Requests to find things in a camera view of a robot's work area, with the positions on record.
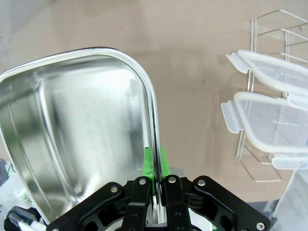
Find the stainless steel rectangular container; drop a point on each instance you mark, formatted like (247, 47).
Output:
(84, 108)

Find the clear plastic container lid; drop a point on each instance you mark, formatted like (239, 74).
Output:
(264, 65)
(264, 115)

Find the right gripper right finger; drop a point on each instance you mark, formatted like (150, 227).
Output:
(207, 204)

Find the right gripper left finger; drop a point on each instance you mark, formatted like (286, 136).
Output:
(101, 207)

